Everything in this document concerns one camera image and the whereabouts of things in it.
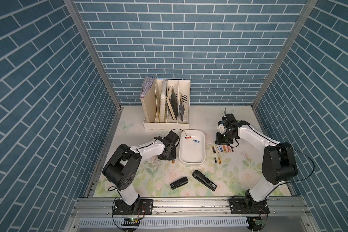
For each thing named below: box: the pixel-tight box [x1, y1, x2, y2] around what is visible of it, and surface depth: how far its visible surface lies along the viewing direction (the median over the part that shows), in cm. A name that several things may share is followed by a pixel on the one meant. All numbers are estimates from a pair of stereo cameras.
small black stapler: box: [170, 176, 189, 190], surface depth 81 cm
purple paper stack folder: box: [140, 75, 157, 99], surface depth 93 cm
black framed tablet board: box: [166, 86, 179, 120], surface depth 104 cm
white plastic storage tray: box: [178, 129, 206, 165], surface depth 98 cm
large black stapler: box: [192, 170, 218, 192], surface depth 82 cm
